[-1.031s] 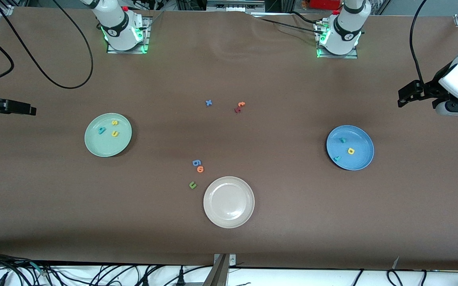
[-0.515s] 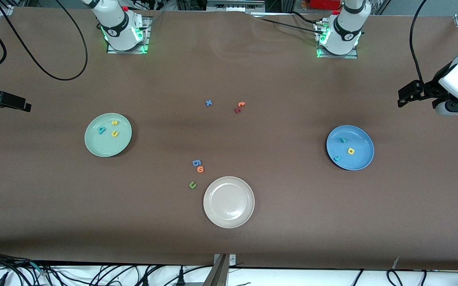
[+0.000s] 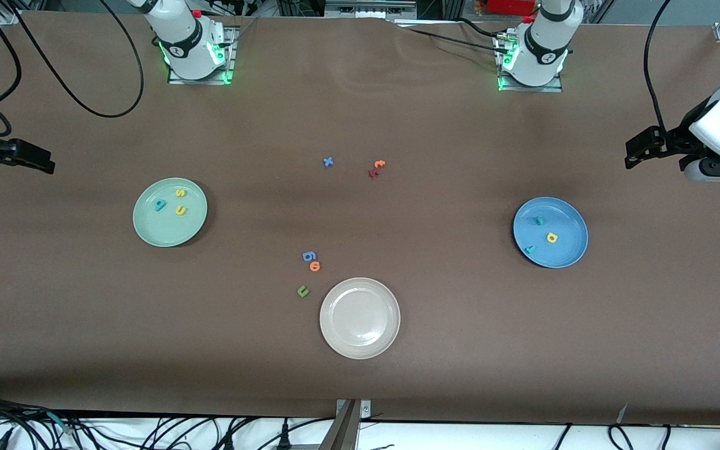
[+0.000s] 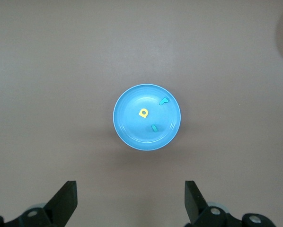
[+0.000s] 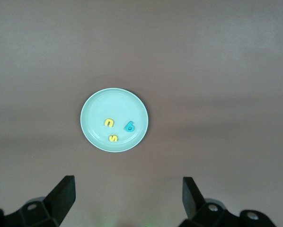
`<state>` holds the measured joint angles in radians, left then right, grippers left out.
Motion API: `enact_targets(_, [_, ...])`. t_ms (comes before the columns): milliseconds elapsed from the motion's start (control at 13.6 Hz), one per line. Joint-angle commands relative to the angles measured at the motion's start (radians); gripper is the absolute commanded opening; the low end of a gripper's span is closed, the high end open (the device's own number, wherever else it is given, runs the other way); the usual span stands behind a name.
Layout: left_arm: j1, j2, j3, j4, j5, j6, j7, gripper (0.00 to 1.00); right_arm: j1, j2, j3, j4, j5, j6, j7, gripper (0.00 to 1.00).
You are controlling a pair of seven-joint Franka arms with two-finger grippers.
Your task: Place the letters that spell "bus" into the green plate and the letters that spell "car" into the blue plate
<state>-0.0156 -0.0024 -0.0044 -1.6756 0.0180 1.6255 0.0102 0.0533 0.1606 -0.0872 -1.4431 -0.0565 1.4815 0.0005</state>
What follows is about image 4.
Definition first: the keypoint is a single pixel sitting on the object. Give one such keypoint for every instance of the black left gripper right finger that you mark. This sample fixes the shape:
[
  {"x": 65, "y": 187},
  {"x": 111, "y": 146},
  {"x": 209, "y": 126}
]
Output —
[{"x": 198, "y": 212}]

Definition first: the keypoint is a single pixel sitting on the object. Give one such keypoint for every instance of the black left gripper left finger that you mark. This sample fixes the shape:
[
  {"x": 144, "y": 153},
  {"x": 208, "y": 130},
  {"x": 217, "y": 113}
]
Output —
[{"x": 61, "y": 205}]

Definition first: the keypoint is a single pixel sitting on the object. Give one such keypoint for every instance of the teal foam letter c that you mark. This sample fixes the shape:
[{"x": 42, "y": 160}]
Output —
[{"x": 155, "y": 128}]

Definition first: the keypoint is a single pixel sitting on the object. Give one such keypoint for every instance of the yellow foam letter d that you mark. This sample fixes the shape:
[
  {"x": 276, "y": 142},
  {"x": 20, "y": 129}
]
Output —
[{"x": 141, "y": 115}]

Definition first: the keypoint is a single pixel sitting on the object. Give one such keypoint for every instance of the teal foam letter r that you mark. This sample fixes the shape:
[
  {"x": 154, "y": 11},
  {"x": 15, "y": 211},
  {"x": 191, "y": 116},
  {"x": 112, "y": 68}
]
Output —
[{"x": 164, "y": 101}]

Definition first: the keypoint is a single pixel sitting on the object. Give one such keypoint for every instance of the blue plate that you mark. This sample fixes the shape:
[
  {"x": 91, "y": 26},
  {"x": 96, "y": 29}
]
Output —
[{"x": 132, "y": 132}]

